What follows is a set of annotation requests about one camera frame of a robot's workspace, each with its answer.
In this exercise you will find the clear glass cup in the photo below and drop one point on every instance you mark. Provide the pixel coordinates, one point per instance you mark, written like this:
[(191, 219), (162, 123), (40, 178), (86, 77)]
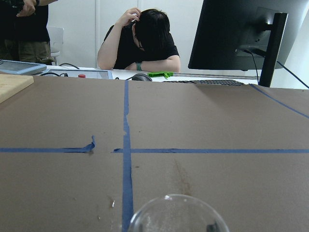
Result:
[(177, 213)]

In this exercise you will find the black computer mouse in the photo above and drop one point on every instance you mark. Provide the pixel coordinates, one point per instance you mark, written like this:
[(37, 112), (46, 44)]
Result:
[(141, 77)]

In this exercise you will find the green plastic clamp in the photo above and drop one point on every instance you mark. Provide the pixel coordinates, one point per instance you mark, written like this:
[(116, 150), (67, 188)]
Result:
[(164, 74)]

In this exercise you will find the black keyboard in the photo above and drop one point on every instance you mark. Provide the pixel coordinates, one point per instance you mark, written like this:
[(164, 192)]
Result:
[(211, 82)]

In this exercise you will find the seated person in black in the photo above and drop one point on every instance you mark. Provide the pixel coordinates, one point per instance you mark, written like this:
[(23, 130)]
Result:
[(140, 41)]

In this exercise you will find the right teach pendant tablet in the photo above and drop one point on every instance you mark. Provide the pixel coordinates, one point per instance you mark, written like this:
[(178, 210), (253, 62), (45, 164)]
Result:
[(94, 74)]

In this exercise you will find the teach pendant tablet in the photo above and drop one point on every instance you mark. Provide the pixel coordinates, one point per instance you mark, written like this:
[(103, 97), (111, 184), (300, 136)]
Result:
[(94, 74), (20, 68)]

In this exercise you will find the black computer monitor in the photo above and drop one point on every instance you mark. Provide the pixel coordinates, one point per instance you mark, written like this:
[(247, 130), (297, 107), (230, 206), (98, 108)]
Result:
[(247, 35)]

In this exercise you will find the grey office chair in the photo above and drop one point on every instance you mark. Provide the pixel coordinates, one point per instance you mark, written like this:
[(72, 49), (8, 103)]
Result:
[(56, 35)]

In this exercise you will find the left teach pendant tablet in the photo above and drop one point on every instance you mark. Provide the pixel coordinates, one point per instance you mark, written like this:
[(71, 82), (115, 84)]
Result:
[(20, 68)]

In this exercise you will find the wooden cutting board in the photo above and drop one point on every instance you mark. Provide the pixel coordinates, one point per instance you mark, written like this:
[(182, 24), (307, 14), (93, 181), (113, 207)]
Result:
[(11, 84)]

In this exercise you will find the standing person in black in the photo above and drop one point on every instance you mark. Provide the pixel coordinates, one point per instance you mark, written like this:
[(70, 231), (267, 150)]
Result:
[(23, 31)]

